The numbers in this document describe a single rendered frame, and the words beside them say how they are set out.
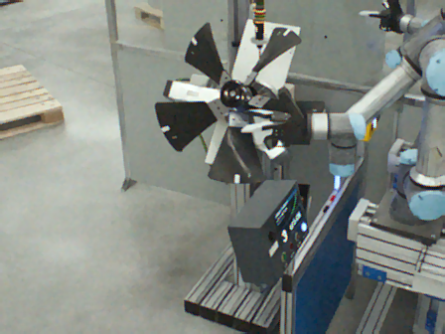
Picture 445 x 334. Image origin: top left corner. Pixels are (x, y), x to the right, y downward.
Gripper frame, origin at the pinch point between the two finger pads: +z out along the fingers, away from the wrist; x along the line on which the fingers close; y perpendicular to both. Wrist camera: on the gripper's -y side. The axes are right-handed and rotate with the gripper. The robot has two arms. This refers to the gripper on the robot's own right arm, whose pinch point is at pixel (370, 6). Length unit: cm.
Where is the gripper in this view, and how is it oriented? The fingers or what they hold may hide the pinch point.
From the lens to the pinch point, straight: 282.1
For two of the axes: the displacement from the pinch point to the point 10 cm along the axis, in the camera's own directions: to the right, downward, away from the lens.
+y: 0.9, 8.5, 5.3
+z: -6.4, -3.6, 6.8
